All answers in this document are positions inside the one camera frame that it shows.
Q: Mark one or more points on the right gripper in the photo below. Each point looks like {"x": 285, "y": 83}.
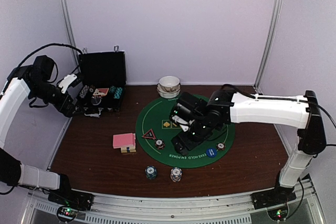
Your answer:
{"x": 180, "y": 147}

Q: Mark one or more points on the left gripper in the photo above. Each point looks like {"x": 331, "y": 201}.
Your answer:
{"x": 61, "y": 107}

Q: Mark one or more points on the blue round dealer button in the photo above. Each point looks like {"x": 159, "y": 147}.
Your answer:
{"x": 211, "y": 152}

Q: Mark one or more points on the brown chips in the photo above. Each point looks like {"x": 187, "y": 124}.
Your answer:
{"x": 159, "y": 144}
{"x": 220, "y": 146}

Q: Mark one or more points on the black red triangle all-in marker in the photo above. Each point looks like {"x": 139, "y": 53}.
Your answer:
{"x": 149, "y": 135}

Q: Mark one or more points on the light blue chip stack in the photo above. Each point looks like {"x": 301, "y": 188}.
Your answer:
{"x": 176, "y": 174}

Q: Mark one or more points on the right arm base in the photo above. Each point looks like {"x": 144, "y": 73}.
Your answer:
{"x": 275, "y": 203}

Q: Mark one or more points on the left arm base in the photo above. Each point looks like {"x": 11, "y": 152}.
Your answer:
{"x": 71, "y": 205}

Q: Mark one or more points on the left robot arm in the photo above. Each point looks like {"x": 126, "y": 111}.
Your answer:
{"x": 33, "y": 82}

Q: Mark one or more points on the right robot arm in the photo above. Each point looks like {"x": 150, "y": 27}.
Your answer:
{"x": 232, "y": 105}

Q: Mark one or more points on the clear dealer puck in case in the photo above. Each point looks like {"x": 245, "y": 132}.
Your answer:
{"x": 95, "y": 100}

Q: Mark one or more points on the cards in case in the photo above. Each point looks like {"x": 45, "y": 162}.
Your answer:
{"x": 100, "y": 92}

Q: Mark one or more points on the round green poker mat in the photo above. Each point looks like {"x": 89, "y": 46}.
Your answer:
{"x": 156, "y": 116}

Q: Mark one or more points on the lower white ceramic bowl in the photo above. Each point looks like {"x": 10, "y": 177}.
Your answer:
{"x": 167, "y": 95}

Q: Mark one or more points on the white ceramic bowl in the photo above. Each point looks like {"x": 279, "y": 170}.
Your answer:
{"x": 169, "y": 82}
{"x": 167, "y": 95}

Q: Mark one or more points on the black poker chip case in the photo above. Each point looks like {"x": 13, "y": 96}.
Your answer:
{"x": 102, "y": 70}

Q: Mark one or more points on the teal chip stack in case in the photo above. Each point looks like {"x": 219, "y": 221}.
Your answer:
{"x": 118, "y": 93}

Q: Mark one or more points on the upper white ceramic bowl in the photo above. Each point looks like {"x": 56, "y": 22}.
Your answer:
{"x": 169, "y": 82}

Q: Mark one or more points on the dark blue chip stack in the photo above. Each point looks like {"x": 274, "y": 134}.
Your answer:
{"x": 151, "y": 172}

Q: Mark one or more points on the gold blue card box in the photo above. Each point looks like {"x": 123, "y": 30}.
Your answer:
{"x": 131, "y": 148}

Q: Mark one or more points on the pink playing card deck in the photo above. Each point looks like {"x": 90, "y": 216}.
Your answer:
{"x": 123, "y": 140}

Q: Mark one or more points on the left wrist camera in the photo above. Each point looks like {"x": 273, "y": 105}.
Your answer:
{"x": 70, "y": 80}

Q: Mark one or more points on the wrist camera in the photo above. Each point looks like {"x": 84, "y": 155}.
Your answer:
{"x": 70, "y": 80}
{"x": 186, "y": 110}

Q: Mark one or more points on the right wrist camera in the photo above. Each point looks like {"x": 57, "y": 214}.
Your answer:
{"x": 186, "y": 110}

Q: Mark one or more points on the aluminium front rail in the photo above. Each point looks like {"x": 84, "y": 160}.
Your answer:
{"x": 234, "y": 208}

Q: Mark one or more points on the left aluminium post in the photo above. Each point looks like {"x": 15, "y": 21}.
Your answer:
{"x": 68, "y": 26}

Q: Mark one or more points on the aluminium post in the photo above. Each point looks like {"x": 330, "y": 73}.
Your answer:
{"x": 276, "y": 10}
{"x": 68, "y": 26}

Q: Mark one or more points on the right aluminium post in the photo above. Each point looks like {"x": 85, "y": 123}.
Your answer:
{"x": 276, "y": 10}

